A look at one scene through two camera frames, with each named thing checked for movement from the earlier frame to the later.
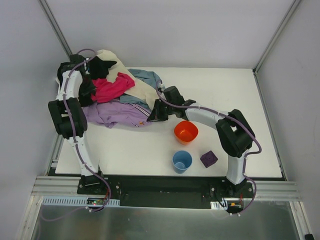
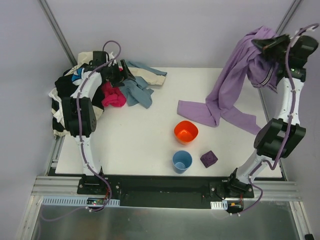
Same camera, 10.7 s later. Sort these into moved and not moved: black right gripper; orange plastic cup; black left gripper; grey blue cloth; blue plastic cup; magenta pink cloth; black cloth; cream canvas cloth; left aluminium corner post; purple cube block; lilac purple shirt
Moved: magenta pink cloth; black cloth; cream canvas cloth; grey blue cloth; black left gripper; black right gripper; lilac purple shirt
Not moved: left aluminium corner post; orange plastic cup; blue plastic cup; purple cube block
